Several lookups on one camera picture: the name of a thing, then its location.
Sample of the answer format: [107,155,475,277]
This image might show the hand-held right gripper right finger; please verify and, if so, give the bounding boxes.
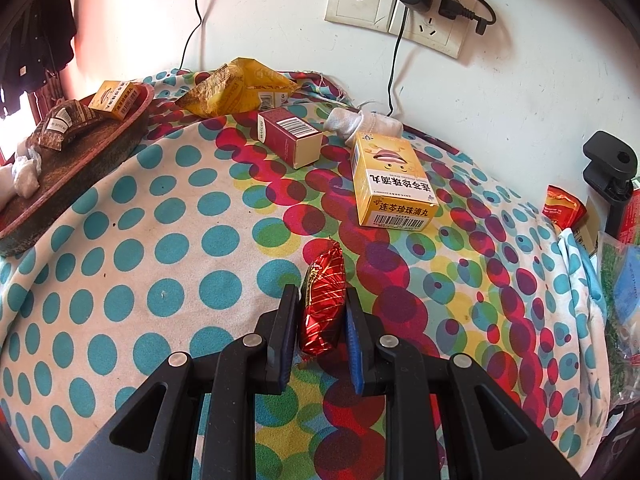
[344,287,583,480]

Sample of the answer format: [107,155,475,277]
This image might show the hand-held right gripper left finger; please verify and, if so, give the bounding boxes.
[60,284,301,480]

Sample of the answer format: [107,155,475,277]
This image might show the red foil candy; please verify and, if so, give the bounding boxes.
[299,240,347,357]

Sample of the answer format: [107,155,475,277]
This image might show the yellow medicine box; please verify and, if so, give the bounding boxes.
[351,129,441,229]
[89,80,142,122]

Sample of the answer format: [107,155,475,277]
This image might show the dark red box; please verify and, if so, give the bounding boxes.
[256,107,323,170]

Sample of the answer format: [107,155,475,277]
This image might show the yellow snack bag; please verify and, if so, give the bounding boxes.
[175,57,301,120]

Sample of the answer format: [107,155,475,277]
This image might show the red round tray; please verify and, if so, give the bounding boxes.
[0,82,156,258]

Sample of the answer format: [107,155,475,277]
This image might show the brown snack packet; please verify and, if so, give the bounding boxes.
[31,100,108,152]

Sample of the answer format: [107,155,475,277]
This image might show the clear plastic bag white contents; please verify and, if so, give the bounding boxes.
[9,152,43,196]

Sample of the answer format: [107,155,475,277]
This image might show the polka dot blanket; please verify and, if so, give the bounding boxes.
[0,67,616,480]

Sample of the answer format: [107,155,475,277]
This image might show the red snack packet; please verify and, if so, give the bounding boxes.
[542,185,588,231]

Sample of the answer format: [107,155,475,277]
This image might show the clear plastic bag with papers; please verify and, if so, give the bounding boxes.
[595,232,640,411]

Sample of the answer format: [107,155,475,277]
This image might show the red green packet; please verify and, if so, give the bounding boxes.
[617,187,640,246]

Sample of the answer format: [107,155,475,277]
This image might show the black clamp holder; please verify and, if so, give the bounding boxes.
[582,130,640,241]

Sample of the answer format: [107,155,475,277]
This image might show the white power socket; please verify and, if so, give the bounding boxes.
[387,0,471,58]

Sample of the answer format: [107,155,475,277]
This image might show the dark wooden furniture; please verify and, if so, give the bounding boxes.
[30,67,68,111]

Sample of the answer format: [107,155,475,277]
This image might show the black plug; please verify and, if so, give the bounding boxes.
[437,0,498,36]

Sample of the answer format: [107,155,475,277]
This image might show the dark hanging clothes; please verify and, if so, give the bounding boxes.
[0,0,76,116]

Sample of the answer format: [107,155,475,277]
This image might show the thin black cable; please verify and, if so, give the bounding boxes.
[387,7,408,116]

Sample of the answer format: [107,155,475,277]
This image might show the long black cable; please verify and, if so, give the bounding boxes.
[180,0,206,73]

